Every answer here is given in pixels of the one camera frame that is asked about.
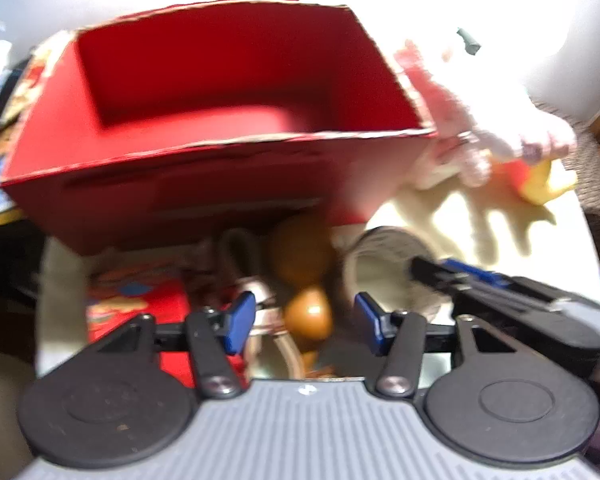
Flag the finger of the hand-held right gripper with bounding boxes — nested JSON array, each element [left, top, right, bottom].
[[410, 256, 482, 306], [442, 258, 514, 287]]

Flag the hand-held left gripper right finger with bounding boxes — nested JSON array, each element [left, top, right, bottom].
[[354, 291, 528, 400]]

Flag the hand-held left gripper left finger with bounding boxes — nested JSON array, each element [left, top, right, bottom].
[[87, 291, 257, 401]]

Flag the tape roll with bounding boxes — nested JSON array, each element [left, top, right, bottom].
[[342, 227, 456, 322]]

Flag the brown wooden gourd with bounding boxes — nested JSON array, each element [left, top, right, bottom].
[[269, 212, 337, 342]]

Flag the red cardboard box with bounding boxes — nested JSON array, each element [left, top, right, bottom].
[[0, 0, 438, 257]]

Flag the yellow printed bed sheet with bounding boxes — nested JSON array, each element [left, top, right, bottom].
[[35, 157, 600, 381]]

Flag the yellow red plush toy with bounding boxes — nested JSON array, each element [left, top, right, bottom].
[[490, 157, 579, 207]]

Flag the dusky pink plush toy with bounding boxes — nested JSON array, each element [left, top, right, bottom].
[[482, 107, 577, 166]]

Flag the brown woven mat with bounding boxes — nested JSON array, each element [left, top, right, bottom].
[[525, 99, 600, 233]]

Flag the pale fluffy plush rabbit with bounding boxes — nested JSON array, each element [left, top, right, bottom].
[[394, 39, 493, 188]]

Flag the yellow red book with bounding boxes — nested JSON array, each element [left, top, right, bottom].
[[10, 32, 77, 117]]

